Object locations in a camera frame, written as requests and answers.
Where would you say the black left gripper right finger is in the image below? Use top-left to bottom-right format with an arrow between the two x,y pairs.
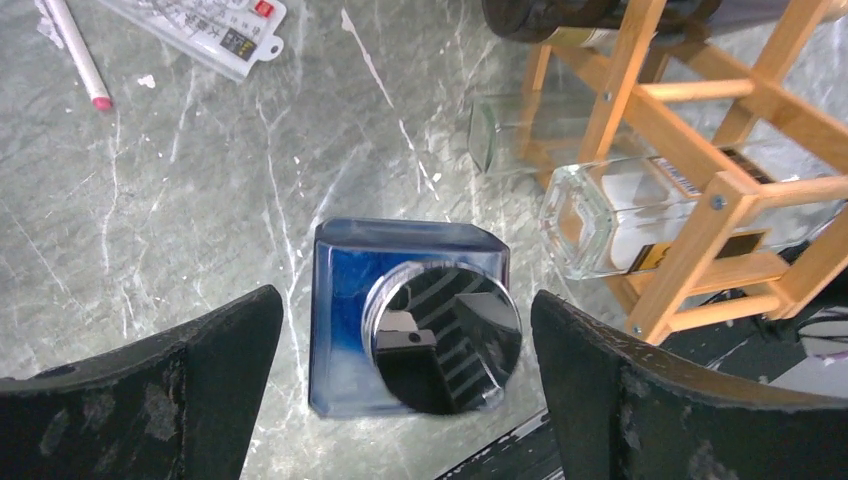
529,289 -> 848,480

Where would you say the blue square glass bottle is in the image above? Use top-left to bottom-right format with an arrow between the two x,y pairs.
308,218 -> 523,418

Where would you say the wooden wine rack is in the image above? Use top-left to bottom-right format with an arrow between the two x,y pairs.
523,1 -> 847,345

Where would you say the square clear black-capped bottle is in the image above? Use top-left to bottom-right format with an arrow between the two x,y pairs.
540,140 -> 846,280

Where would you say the white pen with pink tip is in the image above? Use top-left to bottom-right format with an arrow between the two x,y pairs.
45,0 -> 113,111

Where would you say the dark red gold-capped bottle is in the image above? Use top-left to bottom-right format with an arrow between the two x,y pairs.
481,0 -> 720,43

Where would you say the white plastic card package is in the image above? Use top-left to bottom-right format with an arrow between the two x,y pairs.
103,0 -> 288,83

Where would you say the clear open-neck glass bottle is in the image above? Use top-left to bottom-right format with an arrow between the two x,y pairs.
467,93 -> 594,175

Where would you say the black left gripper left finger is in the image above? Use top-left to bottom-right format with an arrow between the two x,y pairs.
1,285 -> 284,479

